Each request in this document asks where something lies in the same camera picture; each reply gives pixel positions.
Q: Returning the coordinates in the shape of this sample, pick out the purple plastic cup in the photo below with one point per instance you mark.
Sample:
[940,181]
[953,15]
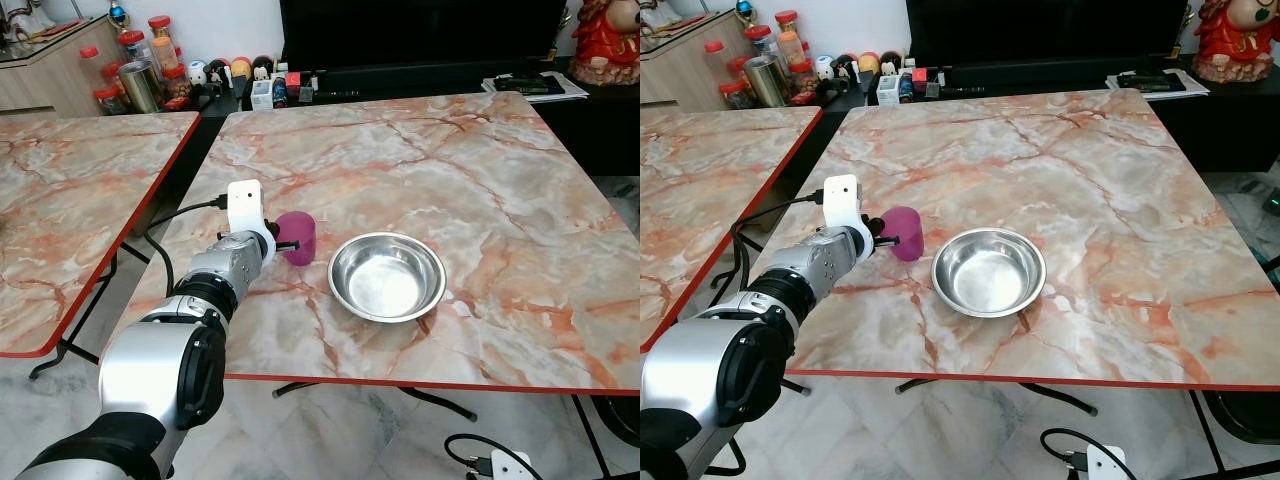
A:
[303,228]
[905,222]

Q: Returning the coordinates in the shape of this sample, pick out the stainless steel bowl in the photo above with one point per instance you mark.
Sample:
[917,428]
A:
[385,280]
[990,275]

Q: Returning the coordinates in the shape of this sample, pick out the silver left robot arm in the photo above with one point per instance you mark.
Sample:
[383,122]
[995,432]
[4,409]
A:
[150,370]
[700,370]

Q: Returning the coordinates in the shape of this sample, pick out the small white box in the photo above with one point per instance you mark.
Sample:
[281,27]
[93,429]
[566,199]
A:
[887,91]
[261,95]

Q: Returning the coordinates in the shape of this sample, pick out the small blue bottle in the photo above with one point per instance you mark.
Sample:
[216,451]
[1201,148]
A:
[280,92]
[906,88]

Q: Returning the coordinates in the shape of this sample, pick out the small red box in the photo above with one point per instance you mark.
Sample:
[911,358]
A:
[919,76]
[292,80]

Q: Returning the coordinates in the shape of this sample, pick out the small black figurine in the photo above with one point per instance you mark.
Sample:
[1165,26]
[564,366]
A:
[266,67]
[892,62]
[846,72]
[218,78]

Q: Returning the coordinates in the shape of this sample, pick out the clear jar with red lid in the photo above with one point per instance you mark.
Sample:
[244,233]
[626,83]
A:
[176,82]
[760,42]
[135,47]
[734,96]
[92,68]
[802,78]
[717,62]
[108,100]

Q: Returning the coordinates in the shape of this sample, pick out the small yellow figurine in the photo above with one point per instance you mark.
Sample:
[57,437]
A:
[241,68]
[869,63]

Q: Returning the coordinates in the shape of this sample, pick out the small white figurine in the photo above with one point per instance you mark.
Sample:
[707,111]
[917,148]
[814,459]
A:
[825,69]
[197,74]

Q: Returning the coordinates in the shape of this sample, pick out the metallic round canister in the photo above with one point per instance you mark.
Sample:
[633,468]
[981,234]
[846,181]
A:
[140,88]
[767,82]

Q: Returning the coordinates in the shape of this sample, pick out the orange snack jar red lid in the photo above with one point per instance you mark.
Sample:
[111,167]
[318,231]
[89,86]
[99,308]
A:
[163,45]
[789,40]

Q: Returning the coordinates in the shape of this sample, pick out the light wooden cabinet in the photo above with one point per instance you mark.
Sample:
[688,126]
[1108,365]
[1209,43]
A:
[50,80]
[685,75]

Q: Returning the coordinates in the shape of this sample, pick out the black television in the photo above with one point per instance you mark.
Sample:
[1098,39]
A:
[420,30]
[1050,28]

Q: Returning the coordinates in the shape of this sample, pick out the blue ball ornament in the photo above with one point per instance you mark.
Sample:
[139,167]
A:
[118,14]
[745,10]

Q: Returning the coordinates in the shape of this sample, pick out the black remote control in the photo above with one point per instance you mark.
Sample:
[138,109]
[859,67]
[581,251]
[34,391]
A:
[1150,80]
[522,83]

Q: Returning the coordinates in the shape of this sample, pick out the black round floor object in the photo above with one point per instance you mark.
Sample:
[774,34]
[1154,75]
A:
[618,420]
[1245,418]

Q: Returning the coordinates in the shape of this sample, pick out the white paper stack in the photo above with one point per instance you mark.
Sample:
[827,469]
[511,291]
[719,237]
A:
[570,92]
[1195,86]

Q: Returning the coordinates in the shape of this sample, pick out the red doll figurine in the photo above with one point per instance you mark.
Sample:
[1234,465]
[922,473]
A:
[605,45]
[1235,45]

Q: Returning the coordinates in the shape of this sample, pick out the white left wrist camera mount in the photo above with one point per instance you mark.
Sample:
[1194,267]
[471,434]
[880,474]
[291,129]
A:
[845,200]
[245,205]

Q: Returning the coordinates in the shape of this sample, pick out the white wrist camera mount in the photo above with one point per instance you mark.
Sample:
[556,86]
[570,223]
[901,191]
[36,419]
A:
[1108,465]
[845,200]
[512,468]
[245,205]

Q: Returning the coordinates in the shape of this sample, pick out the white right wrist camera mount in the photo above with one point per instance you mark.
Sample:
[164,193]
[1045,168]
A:
[1108,465]
[512,468]

